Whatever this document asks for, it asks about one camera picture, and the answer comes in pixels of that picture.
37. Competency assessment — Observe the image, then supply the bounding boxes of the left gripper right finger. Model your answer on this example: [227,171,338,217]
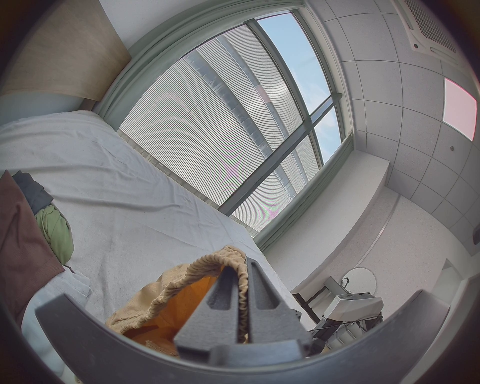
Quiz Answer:
[245,257,313,358]

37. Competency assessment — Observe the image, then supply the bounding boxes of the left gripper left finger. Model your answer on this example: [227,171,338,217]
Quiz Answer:
[173,262,241,361]

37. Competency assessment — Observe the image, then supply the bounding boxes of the tan shorts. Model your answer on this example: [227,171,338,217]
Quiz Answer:
[105,245,259,357]

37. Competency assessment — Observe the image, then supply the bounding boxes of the round white table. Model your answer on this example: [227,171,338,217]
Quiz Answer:
[340,267,376,298]

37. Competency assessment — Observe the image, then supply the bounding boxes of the pale blue garment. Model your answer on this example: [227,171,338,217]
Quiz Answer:
[20,268,92,376]

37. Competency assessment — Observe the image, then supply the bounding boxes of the bed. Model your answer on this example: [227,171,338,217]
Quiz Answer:
[0,0,319,384]

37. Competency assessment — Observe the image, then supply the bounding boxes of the green garment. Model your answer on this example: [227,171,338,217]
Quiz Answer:
[35,204,75,265]

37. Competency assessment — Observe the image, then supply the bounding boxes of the brown garment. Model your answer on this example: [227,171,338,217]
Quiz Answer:
[0,170,66,327]

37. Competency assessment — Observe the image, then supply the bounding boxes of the window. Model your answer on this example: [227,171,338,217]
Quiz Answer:
[116,9,347,241]

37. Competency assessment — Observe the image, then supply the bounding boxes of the black garment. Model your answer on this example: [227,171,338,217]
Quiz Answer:
[13,170,53,215]

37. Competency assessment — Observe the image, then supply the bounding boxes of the ceiling light panel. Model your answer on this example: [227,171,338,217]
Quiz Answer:
[442,77,478,142]

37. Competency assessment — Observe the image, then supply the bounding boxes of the ceiling air conditioner vent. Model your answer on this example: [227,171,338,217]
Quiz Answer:
[394,0,460,65]

